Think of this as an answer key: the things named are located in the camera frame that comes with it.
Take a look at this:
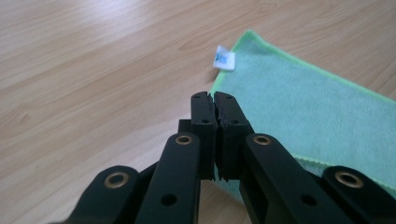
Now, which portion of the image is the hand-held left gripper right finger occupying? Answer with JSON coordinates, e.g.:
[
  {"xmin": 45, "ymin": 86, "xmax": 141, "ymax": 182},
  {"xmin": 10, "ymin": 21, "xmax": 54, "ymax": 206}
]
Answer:
[{"xmin": 214, "ymin": 91, "xmax": 255, "ymax": 182}]

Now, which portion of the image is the green microfibre cloth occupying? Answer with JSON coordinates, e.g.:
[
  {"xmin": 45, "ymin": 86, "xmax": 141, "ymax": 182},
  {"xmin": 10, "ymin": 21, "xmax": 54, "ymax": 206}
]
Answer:
[{"xmin": 208, "ymin": 29, "xmax": 396, "ymax": 203}]

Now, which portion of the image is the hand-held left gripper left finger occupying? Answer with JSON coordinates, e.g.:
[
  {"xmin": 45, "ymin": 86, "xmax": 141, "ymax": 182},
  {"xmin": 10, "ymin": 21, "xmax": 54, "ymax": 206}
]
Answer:
[{"xmin": 177, "ymin": 91, "xmax": 219, "ymax": 182}]

